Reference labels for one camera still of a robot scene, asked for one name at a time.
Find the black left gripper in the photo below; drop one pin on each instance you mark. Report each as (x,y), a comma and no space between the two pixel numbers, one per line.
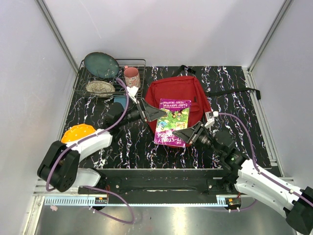
(153,112)

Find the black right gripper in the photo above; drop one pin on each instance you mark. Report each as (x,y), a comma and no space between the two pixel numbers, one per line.
(186,133)

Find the purple treehouse book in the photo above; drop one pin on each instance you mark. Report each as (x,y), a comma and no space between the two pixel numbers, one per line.
(176,118)

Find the red student backpack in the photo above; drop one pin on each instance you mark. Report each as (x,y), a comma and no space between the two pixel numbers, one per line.
(186,88)

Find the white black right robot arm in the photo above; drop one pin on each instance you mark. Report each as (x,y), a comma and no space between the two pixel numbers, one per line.
(293,203)

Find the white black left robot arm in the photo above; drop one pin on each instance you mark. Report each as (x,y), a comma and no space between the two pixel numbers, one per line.
(60,166)

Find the pink cartoon mug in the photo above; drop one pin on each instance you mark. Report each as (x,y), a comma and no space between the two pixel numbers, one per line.
(132,77)

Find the speckled beige small plate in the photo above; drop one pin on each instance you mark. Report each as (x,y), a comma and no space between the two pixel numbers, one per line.
(100,88)

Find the teal ceramic plate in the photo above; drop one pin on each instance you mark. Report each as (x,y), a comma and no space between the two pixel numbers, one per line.
(101,65)

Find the orange plastic plate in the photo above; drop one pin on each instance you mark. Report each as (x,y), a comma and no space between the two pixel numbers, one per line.
(77,132)

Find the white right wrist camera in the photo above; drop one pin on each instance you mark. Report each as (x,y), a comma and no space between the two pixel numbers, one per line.
(210,118)

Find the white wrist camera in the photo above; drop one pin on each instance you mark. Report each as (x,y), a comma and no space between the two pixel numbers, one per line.
(132,92)
(210,118)

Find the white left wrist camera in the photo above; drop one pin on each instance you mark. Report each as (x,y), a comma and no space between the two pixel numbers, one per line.
(132,92)

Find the dark wire dish rack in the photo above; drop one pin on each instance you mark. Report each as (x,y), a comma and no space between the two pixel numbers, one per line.
(83,77)

